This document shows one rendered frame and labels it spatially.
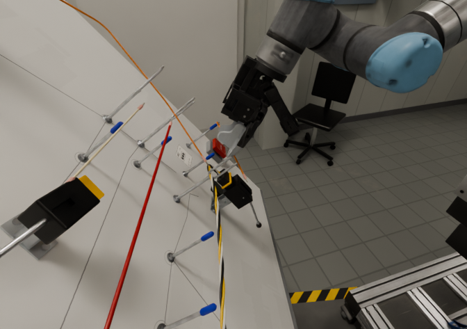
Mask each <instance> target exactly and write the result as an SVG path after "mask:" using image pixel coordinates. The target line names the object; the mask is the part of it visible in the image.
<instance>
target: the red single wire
mask: <svg viewBox="0 0 467 329"><path fill-rule="evenodd" d="M168 126H169V127H168V129H167V133H166V135H165V139H164V141H163V146H162V148H161V152H160V154H159V157H158V161H157V164H156V167H155V170H154V174H153V176H152V179H151V183H150V185H149V189H148V192H147V195H146V198H145V202H144V205H143V207H142V211H141V213H140V217H139V220H138V224H137V226H136V230H135V233H134V235H133V239H132V242H131V245H130V248H129V252H128V255H127V257H126V261H125V263H124V268H123V270H122V274H121V276H120V280H119V282H118V285H117V289H116V292H115V295H114V298H113V302H112V305H111V307H110V311H109V313H108V317H107V320H106V324H105V326H104V329H110V325H111V322H112V320H113V315H114V313H115V309H116V306H117V302H118V299H119V297H120V293H121V290H122V286H123V283H124V279H125V277H126V272H127V270H128V267H129V263H130V261H131V256H132V254H133V249H134V247H135V244H136V240H137V238H138V233H139V231H140V226H141V224H142V220H143V217H144V215H145V210H146V208H147V203H148V201H149V197H150V194H151V190H152V187H153V185H154V181H155V178H156V174H157V171H158V167H159V165H160V162H161V158H162V155H163V151H164V149H165V144H166V142H167V137H168V135H169V132H170V128H171V126H172V119H171V122H170V123H169V125H168Z"/></svg>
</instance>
